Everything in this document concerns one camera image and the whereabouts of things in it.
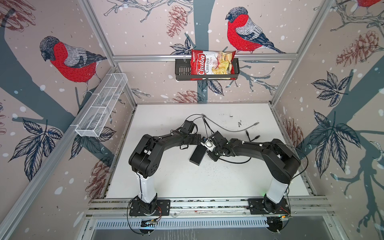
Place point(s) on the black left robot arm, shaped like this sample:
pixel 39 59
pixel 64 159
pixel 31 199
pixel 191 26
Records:
pixel 145 161

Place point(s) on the white mesh wall shelf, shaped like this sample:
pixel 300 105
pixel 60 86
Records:
pixel 98 113

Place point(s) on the black wire wall basket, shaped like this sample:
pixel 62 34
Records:
pixel 185 72

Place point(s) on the red cassava chips bag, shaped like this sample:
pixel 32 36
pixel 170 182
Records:
pixel 220 62

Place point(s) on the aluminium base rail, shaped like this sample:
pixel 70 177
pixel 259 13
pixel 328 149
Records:
pixel 299 206

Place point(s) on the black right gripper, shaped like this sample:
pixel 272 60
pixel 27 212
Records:
pixel 211 156

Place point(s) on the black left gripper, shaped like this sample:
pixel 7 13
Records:
pixel 197 139

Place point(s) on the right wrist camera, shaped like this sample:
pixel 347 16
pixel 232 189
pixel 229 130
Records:
pixel 207 143

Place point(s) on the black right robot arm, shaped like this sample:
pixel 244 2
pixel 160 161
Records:
pixel 280 160

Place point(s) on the black network switch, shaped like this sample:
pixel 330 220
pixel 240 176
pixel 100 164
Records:
pixel 198 155

